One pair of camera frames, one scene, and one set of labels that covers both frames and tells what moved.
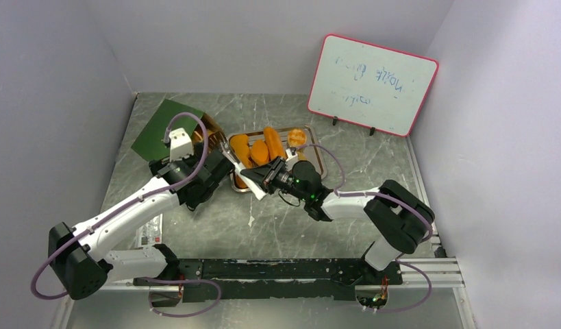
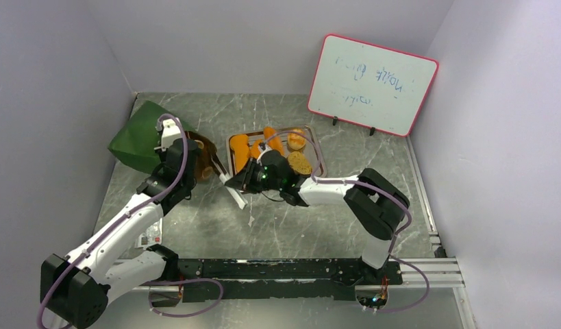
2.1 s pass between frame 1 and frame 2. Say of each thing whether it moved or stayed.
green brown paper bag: moved
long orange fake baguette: stayed
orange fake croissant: stayed
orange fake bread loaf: stayed
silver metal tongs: moved
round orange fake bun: stayed
